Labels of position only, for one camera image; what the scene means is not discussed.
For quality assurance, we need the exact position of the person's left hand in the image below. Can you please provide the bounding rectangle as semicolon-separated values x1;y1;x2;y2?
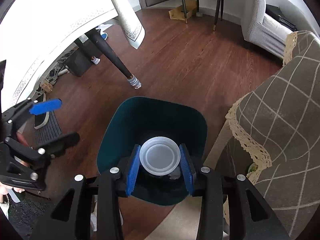
0;183;25;195

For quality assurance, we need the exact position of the white plastic lid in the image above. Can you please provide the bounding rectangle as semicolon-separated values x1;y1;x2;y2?
139;137;181;176

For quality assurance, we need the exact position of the cardboard box on floor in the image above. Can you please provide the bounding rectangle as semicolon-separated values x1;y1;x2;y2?
169;0;197;21

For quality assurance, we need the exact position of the dark teal trash bin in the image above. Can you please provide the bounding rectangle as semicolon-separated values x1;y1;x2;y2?
97;96;208;206

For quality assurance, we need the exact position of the grey armchair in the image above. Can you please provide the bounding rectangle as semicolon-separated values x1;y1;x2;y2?
241;0;319;59

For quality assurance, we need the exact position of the grey checked tablecloth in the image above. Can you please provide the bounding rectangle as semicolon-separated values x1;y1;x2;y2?
216;30;319;239

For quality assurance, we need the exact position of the black handbag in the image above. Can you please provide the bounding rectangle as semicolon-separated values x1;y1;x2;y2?
265;4;298;31

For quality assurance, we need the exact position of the black table leg with sock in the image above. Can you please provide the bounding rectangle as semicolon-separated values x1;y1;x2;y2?
85;29;142;89

